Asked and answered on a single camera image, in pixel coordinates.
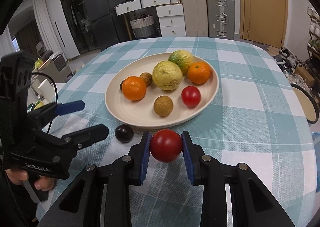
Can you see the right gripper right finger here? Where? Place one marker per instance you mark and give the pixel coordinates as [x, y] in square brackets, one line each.
[252, 203]

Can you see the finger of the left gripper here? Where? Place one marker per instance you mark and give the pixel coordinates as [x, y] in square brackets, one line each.
[44, 115]
[76, 140]

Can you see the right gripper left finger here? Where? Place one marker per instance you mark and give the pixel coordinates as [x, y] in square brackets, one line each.
[100, 195]

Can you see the dark plum back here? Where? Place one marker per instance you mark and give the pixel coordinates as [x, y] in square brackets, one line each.
[124, 133]

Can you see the orange mandarin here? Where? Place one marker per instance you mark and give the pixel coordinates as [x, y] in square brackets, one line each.
[133, 88]
[199, 72]

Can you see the red tomato front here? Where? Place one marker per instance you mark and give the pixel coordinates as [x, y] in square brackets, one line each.
[166, 145]

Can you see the red tomato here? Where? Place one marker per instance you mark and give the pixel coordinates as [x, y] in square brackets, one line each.
[191, 96]
[166, 145]

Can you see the brown longan large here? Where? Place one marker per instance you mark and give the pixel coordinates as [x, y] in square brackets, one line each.
[163, 106]

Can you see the brown longan small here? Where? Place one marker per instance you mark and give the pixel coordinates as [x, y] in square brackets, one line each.
[147, 78]

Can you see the large yellow guava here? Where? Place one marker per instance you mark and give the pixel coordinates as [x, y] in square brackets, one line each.
[167, 75]

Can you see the red tomato back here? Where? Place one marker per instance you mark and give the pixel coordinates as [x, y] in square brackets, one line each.
[191, 96]

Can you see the green yellow guava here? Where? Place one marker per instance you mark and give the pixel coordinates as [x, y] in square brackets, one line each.
[183, 59]

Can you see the left hand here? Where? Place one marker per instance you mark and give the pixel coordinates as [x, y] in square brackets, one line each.
[17, 176]

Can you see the teal checkered tablecloth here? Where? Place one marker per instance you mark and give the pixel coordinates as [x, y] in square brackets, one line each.
[255, 117]

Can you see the cream round plate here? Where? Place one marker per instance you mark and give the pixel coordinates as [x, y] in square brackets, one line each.
[140, 113]

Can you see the round wooden stool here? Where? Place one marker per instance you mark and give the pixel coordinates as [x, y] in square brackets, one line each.
[309, 106]

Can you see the woven laundry basket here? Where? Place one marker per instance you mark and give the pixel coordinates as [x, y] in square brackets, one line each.
[143, 27]

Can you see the black refrigerator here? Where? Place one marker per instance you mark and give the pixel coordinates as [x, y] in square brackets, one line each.
[108, 28]

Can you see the white drawer cabinet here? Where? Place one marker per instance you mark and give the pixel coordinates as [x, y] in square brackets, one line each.
[170, 14]

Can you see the wooden shoe rack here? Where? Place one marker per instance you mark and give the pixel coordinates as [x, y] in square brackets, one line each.
[313, 43]

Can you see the beige suitcase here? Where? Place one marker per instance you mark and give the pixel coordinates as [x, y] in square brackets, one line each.
[195, 18]

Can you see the silver aluminium suitcase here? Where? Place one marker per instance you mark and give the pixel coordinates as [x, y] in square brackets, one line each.
[221, 18]

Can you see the wooden door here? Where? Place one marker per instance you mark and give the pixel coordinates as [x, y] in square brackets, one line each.
[263, 21]

